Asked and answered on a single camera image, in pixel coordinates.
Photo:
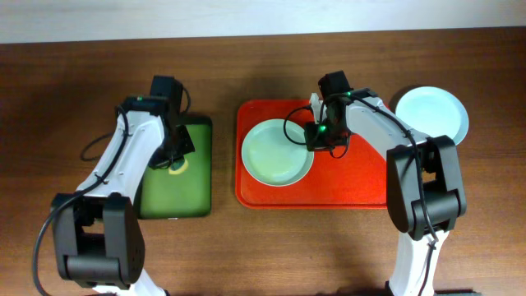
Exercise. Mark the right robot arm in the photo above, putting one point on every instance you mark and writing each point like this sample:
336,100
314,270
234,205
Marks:
424,186

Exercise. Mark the light blue plate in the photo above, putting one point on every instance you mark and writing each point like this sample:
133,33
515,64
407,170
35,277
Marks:
434,111

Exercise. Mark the red plastic tray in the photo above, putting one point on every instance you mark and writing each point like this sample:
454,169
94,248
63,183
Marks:
356,181

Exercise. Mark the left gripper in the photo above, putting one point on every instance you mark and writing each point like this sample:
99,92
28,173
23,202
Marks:
177,149

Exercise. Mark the green rectangular tray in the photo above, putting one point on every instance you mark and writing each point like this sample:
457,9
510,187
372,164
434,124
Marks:
165,196

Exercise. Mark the light green plate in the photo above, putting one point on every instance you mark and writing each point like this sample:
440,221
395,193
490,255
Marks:
273,154

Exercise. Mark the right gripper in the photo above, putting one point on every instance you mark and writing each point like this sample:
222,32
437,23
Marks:
313,142

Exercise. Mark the green and yellow sponge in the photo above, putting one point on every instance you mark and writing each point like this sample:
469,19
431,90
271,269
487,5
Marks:
178,166

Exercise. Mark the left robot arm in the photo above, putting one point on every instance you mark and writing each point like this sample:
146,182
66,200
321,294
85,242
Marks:
96,235

